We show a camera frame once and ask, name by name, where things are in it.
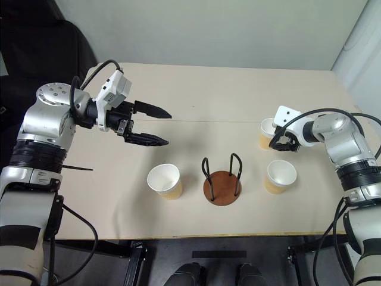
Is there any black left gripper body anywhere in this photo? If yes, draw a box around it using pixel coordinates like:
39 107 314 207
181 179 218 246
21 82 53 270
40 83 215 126
104 100 136 141

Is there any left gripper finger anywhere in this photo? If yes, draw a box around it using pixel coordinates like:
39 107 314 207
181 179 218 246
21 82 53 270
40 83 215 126
133 100 173 120
123 132 171 148

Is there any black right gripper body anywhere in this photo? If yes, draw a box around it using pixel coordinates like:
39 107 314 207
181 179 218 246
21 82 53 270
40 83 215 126
282 132 299 153

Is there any white and tan paper cup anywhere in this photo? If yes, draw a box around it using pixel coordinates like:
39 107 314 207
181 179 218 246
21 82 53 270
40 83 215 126
146 163 183 201
259 117 282 151
265 160 298 195

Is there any thin black pointed strip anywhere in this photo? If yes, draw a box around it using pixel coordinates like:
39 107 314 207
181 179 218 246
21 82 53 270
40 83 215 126
61 164 94 172

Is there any black fabric chair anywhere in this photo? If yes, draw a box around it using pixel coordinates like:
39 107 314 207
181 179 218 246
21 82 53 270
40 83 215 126
0 0 99 150

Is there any black metal table leg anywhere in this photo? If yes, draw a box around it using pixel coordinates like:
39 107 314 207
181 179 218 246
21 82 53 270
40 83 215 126
286 237 305 286
126 240 150 286

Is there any black tape strip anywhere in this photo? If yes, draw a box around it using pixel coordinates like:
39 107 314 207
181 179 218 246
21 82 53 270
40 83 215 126
192 250 248 259

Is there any dark rounded shape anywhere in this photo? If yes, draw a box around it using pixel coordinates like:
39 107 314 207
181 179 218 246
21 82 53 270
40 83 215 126
235 262 263 286
164 262 207 286

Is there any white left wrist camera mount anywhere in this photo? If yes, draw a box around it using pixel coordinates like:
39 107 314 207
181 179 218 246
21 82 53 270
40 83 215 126
95 70 133 132

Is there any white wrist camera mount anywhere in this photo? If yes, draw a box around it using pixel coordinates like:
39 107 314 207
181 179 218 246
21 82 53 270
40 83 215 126
95 70 133 132
273 105 302 129

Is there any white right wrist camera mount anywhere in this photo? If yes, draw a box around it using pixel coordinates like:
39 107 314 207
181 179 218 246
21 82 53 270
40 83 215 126
273 105 302 129

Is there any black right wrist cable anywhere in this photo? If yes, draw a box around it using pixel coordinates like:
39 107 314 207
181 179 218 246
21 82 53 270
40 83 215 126
269 108 381 160

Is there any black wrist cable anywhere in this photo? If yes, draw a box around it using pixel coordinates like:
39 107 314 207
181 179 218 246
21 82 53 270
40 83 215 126
269 108 381 160
70 59 125 126

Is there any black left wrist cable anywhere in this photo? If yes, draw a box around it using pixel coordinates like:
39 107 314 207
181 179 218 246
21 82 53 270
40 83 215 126
70 59 125 126

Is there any wire cup holder wooden base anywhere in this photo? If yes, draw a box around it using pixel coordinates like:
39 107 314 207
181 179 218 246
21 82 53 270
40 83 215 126
201 153 243 207

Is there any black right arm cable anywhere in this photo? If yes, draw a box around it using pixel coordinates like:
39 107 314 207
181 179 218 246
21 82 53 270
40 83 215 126
312 196 358 286

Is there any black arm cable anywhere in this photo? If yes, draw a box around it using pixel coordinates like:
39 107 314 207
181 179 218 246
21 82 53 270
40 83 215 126
44 195 99 286
312 196 358 286

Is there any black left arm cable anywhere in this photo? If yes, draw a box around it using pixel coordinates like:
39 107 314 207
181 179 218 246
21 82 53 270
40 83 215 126
44 195 99 286

